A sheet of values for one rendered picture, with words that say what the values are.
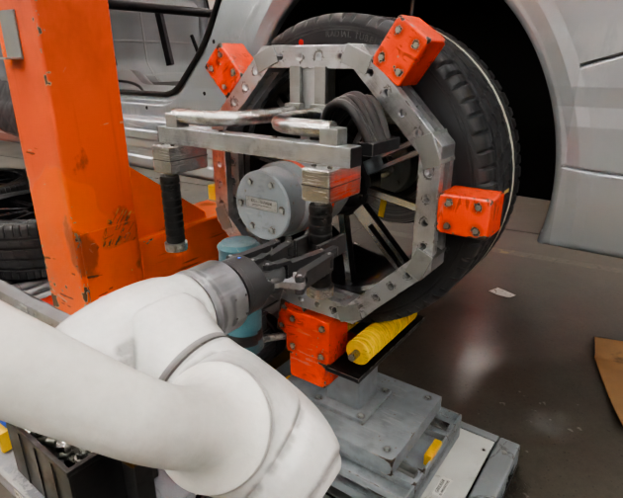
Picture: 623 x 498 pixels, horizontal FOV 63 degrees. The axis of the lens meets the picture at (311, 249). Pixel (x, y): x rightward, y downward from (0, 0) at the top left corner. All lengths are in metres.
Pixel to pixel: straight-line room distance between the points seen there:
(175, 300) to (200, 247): 0.91
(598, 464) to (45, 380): 1.63
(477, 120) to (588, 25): 0.25
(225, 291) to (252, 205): 0.38
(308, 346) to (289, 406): 0.72
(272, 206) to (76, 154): 0.47
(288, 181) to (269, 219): 0.08
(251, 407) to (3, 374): 0.18
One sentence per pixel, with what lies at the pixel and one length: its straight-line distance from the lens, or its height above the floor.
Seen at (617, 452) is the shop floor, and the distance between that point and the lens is 1.86.
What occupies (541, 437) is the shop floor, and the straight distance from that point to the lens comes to 1.81.
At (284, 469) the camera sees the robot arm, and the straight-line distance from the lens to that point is 0.43.
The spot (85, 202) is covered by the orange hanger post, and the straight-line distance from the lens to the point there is 1.19.
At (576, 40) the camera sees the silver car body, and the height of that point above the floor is 1.13.
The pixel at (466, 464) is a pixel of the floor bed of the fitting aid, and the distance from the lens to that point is 1.53.
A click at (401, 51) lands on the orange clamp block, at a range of 0.89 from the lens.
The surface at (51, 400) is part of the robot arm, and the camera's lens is 0.32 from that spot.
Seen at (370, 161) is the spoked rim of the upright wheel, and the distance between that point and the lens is 1.05.
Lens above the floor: 1.10
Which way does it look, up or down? 21 degrees down
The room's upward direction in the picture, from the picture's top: straight up
